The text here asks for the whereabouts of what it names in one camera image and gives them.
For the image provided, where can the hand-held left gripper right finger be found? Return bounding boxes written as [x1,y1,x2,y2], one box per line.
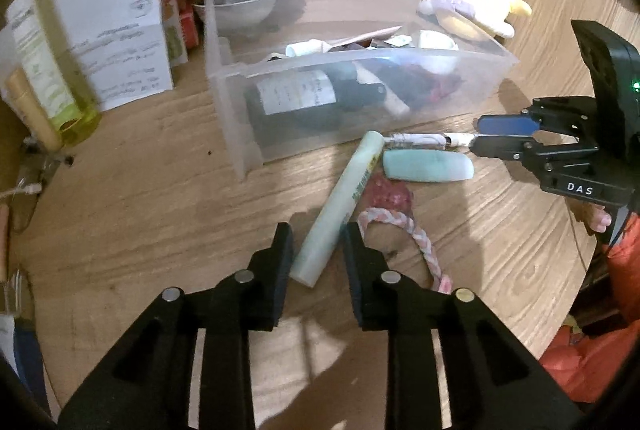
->
[340,222,583,430]

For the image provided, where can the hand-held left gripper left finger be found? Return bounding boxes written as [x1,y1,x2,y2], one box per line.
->
[57,222,295,430]

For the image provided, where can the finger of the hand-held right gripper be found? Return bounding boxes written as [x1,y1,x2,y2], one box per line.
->
[477,98,599,141]
[470,136,599,164]

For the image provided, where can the clear plastic storage bin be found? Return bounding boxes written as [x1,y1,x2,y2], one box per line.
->
[202,0,521,181]

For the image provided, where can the light green tube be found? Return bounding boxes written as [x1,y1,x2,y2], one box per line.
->
[290,131,386,287]

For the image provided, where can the white pen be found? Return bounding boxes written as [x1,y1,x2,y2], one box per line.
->
[385,132,478,149]

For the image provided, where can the dark purple bottle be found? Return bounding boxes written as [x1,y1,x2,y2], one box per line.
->
[245,68,411,145]

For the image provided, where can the small white ointment tube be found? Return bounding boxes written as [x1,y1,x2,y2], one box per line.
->
[286,38,331,58]

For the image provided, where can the person's right hand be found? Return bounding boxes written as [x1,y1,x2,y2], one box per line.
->
[582,202,613,235]

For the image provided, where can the pink crinkled wrapper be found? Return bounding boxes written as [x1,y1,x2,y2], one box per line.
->
[357,175,416,225]

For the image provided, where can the orange jacket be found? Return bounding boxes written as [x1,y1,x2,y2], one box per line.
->
[540,210,640,406]

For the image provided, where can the grey bowl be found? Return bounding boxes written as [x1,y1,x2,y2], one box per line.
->
[194,0,281,35]

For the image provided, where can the white folded paper box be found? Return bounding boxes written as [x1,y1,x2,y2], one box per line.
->
[50,0,175,111]

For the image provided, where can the yellow bottle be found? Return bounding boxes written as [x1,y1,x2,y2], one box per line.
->
[2,70,63,151]

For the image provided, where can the green spray bottle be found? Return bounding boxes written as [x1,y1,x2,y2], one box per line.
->
[5,0,102,145]

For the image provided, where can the pink white braided rope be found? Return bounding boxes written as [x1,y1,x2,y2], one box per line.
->
[356,205,453,295]

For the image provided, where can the white cable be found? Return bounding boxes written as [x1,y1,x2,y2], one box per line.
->
[0,180,43,203]

